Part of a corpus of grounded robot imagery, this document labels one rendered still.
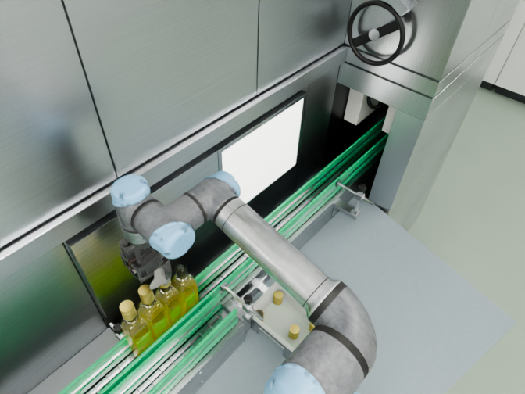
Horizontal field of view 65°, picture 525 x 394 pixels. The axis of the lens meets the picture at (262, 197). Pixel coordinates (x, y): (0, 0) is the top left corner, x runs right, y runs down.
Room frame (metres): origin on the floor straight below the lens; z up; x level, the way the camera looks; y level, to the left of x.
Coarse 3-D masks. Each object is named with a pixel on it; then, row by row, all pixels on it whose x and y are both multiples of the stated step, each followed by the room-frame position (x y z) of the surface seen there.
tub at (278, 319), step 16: (272, 288) 0.75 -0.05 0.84; (256, 304) 0.69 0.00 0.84; (272, 304) 0.73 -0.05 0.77; (288, 304) 0.73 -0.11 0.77; (256, 320) 0.63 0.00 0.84; (272, 320) 0.67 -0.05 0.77; (288, 320) 0.67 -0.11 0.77; (304, 320) 0.67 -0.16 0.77; (288, 336) 0.61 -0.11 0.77; (304, 336) 0.62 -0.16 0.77
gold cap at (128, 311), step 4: (128, 300) 0.51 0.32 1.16; (120, 304) 0.49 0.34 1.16; (124, 304) 0.49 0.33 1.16; (128, 304) 0.50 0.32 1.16; (132, 304) 0.50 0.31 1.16; (120, 308) 0.48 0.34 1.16; (124, 308) 0.48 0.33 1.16; (128, 308) 0.48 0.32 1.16; (132, 308) 0.49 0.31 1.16; (124, 312) 0.47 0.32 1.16; (128, 312) 0.48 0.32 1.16; (132, 312) 0.48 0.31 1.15; (136, 312) 0.49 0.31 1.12; (124, 316) 0.47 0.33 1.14; (128, 316) 0.48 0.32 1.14; (132, 316) 0.48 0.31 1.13; (128, 320) 0.47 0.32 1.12
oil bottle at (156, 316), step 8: (160, 304) 0.54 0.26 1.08; (144, 312) 0.52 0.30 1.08; (152, 312) 0.52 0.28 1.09; (160, 312) 0.53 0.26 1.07; (152, 320) 0.51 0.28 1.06; (160, 320) 0.52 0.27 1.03; (152, 328) 0.50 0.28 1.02; (160, 328) 0.52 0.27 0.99; (168, 328) 0.53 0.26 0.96; (160, 336) 0.51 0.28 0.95
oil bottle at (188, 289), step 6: (174, 276) 0.63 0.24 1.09; (192, 276) 0.63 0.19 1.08; (174, 282) 0.61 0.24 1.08; (180, 282) 0.61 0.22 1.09; (186, 282) 0.61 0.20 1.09; (192, 282) 0.62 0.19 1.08; (180, 288) 0.59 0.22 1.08; (186, 288) 0.60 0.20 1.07; (192, 288) 0.61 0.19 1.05; (180, 294) 0.59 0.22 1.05; (186, 294) 0.59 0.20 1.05; (192, 294) 0.61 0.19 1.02; (186, 300) 0.59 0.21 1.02; (192, 300) 0.61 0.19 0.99; (198, 300) 0.62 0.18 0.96; (186, 306) 0.59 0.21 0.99; (192, 306) 0.60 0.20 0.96; (186, 312) 0.59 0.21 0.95
